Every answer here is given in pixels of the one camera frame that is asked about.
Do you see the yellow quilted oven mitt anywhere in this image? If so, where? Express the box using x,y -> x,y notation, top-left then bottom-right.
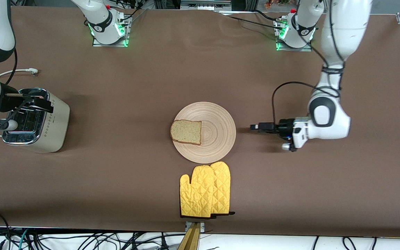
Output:
209,161 -> 236,217
180,165 -> 218,219

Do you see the yellow wooden bar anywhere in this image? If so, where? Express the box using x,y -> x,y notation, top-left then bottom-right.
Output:
177,222 -> 200,250

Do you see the bread slice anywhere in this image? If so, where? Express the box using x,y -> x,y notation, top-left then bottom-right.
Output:
170,120 -> 202,145

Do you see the teal floor cable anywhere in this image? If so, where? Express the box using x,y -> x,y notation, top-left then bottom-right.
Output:
19,228 -> 30,250

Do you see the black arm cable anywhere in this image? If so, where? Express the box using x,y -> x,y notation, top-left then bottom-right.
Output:
272,0 -> 346,123
0,49 -> 34,136

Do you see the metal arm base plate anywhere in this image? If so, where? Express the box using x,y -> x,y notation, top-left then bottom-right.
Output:
276,17 -> 313,52
92,16 -> 131,47

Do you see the round wooden plate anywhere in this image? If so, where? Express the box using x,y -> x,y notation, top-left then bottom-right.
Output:
171,101 -> 236,164

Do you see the table cover sheet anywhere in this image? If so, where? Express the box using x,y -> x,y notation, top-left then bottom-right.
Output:
0,6 -> 400,238

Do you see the beige and chrome toaster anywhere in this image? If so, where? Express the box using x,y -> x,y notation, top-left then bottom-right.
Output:
1,87 -> 71,153

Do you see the silver metal equipment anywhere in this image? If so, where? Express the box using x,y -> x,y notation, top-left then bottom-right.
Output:
180,0 -> 232,11

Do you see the orange background object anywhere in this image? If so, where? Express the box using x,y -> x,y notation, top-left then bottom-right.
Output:
264,0 -> 292,9

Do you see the small silver metal bracket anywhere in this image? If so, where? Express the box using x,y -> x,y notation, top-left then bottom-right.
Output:
185,221 -> 206,232

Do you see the white toaster power cable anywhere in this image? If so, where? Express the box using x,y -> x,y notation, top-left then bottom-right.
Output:
0,68 -> 39,138

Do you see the black cable on table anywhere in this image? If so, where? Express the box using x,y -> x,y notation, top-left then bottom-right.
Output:
221,13 -> 285,30

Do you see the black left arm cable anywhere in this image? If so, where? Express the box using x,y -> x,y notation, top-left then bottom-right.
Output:
272,0 -> 346,123

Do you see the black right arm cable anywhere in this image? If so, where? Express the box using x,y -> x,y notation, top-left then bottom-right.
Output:
0,49 -> 34,136

